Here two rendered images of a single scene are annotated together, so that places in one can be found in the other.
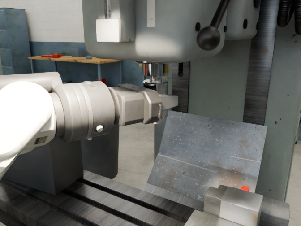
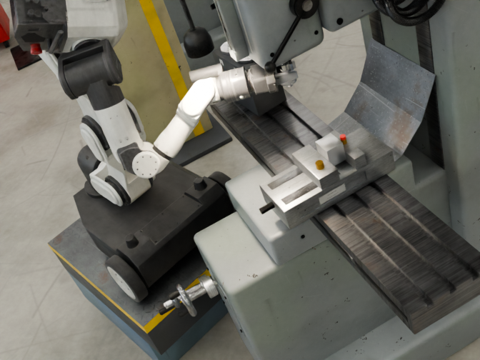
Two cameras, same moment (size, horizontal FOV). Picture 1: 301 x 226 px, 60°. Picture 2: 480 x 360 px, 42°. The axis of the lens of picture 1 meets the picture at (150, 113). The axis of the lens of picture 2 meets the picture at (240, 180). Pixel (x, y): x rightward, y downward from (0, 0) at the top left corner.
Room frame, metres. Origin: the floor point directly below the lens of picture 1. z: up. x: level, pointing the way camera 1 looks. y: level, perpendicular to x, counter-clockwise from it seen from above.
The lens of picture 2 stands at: (-0.72, -0.96, 2.14)
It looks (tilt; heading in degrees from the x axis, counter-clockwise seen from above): 38 degrees down; 47
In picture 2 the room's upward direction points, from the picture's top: 21 degrees counter-clockwise
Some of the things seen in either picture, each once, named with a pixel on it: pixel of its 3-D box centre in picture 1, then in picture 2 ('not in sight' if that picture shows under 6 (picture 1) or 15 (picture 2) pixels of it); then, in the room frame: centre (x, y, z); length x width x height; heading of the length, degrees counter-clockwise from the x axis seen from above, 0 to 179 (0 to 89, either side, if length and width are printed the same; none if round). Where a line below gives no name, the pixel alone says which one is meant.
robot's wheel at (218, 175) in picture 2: not in sight; (226, 193); (0.60, 0.56, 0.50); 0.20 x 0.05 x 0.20; 77
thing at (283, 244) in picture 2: not in sight; (317, 185); (0.48, -0.01, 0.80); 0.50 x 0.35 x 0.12; 149
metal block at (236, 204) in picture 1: (240, 212); (331, 150); (0.39, -0.16, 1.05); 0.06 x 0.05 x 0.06; 60
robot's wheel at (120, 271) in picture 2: not in sight; (126, 278); (0.08, 0.68, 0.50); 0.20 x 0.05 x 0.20; 77
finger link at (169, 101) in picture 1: (165, 102); (286, 77); (0.45, -0.03, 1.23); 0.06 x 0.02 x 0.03; 126
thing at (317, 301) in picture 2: not in sight; (332, 262); (0.46, 0.00, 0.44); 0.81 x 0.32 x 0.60; 149
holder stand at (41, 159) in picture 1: (37, 146); (248, 73); (0.70, 0.33, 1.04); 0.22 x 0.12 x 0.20; 66
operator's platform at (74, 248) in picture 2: not in sight; (168, 258); (0.40, 0.85, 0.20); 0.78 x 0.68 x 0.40; 77
